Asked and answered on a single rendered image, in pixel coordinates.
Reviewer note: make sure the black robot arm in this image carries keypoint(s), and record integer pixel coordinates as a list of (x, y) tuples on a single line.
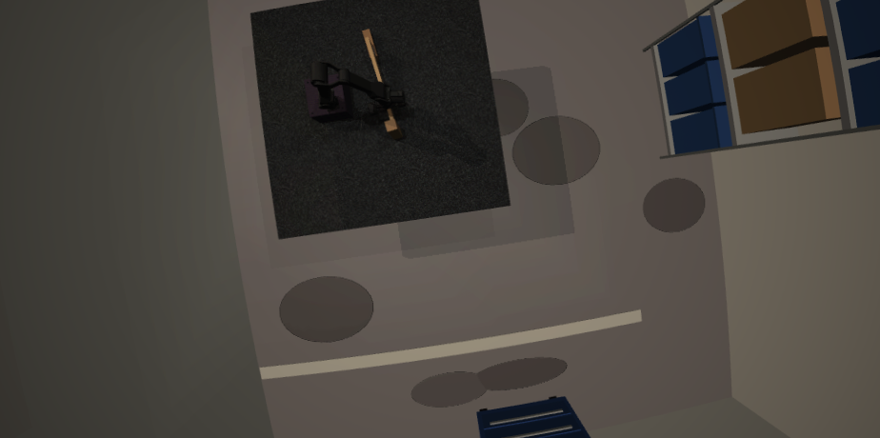
[(378, 91)]

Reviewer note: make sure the long wooden rail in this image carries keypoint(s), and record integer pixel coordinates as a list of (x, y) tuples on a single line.
[(377, 71)]

